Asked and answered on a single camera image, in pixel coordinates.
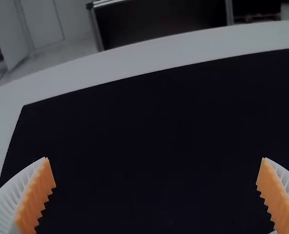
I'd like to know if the dark cabinet with metal frame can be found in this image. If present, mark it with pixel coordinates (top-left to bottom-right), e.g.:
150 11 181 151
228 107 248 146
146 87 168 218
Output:
86 0 234 52

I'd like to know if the black mat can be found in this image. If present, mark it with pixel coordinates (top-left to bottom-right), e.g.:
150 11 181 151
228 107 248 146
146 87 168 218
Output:
0 46 289 234

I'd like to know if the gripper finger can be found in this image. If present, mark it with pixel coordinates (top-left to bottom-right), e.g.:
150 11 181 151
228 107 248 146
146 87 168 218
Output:
255 157 289 234
0 156 57 234

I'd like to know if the grey cupboard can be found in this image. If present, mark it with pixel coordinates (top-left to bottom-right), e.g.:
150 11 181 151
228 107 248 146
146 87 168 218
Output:
0 0 91 71

